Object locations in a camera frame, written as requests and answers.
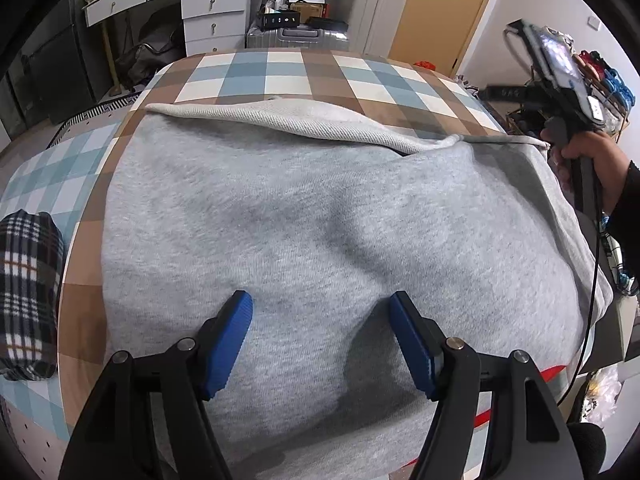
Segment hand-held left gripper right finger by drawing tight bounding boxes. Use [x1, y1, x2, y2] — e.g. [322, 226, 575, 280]
[389, 290, 583, 480]

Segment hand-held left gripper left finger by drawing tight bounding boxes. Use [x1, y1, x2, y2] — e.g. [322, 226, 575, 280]
[59, 290, 253, 480]

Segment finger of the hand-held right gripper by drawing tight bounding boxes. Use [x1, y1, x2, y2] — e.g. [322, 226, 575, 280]
[482, 85, 551, 109]

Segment grey hoodie with red print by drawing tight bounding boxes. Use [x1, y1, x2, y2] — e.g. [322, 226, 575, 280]
[100, 100, 613, 480]

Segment person's right forearm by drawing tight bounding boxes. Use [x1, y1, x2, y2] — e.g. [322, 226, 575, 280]
[602, 160, 640, 281]

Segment person's right hand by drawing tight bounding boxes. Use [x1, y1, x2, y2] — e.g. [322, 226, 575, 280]
[541, 127, 632, 211]

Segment wooden shoe rack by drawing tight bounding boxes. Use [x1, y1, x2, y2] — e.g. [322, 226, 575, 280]
[570, 50, 636, 143]

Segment wooden door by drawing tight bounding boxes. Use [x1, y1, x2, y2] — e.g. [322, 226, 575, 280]
[390, 0, 503, 78]

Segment white suitcase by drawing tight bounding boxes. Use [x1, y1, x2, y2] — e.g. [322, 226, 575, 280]
[345, 0, 413, 58]

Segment crumpled plastic bag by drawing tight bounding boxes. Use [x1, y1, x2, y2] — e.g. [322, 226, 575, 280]
[582, 367, 623, 428]

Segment black fuzzy object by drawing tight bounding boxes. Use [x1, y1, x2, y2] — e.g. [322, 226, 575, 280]
[570, 422, 608, 478]

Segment black white plaid cloth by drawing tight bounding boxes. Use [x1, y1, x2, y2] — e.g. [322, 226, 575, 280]
[0, 210, 66, 381]

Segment blue white patterned item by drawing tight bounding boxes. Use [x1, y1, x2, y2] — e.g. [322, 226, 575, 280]
[602, 235, 640, 296]

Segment beige side table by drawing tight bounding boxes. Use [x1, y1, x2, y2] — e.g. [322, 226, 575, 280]
[595, 292, 640, 366]

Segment silver suitcase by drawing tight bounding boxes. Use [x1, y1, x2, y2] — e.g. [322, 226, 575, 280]
[245, 22, 351, 53]

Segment checkered bed blanket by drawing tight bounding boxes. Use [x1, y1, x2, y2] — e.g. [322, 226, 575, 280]
[0, 47, 506, 461]

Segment black dotted box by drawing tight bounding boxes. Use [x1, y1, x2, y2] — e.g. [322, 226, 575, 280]
[257, 10, 303, 31]

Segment black bag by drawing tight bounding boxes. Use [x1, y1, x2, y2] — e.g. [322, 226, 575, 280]
[115, 22, 186, 91]

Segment white desk with drawers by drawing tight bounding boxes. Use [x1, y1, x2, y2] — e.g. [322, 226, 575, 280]
[82, 0, 251, 58]

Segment dark grey cabinet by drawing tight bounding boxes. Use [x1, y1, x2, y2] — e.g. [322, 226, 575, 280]
[7, 25, 98, 131]

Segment black cable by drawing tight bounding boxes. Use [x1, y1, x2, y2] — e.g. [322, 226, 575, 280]
[555, 210, 603, 411]

